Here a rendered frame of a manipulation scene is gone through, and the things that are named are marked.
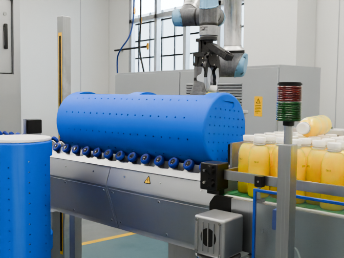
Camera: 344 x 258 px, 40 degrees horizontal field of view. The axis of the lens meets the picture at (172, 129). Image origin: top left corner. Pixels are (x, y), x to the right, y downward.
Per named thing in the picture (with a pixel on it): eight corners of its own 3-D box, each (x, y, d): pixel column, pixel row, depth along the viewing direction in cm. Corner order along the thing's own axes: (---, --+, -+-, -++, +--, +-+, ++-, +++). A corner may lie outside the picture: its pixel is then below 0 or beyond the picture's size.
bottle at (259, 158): (250, 193, 156) (252, 140, 155) (271, 195, 153) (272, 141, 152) (244, 196, 150) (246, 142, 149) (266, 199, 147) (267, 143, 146)
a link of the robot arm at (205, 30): (221, 26, 187) (210, 24, 181) (221, 38, 187) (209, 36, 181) (206, 27, 192) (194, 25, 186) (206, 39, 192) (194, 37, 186)
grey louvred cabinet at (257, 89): (153, 201, 537) (154, 74, 527) (314, 251, 370) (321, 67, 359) (112, 208, 503) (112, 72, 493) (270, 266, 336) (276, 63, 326)
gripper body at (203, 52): (203, 68, 194) (203, 39, 193) (220, 67, 188) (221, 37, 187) (192, 67, 188) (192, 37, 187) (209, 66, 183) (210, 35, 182)
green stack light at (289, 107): (283, 120, 125) (283, 101, 125) (305, 121, 121) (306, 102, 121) (271, 120, 120) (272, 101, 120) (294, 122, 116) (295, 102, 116)
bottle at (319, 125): (325, 111, 165) (306, 113, 151) (336, 128, 163) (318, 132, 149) (309, 121, 169) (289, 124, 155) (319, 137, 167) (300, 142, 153)
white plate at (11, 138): (24, 141, 181) (24, 144, 181) (63, 135, 207) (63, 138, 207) (-34, 138, 190) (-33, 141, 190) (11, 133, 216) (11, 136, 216)
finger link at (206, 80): (197, 90, 189) (200, 68, 190) (210, 90, 185) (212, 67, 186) (193, 89, 187) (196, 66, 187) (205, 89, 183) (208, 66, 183)
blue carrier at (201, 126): (99, 149, 244) (103, 94, 244) (243, 167, 188) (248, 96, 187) (53, 148, 222) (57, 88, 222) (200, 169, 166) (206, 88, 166)
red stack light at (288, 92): (283, 101, 125) (284, 86, 125) (306, 101, 121) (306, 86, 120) (272, 101, 120) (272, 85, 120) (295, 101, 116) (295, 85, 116)
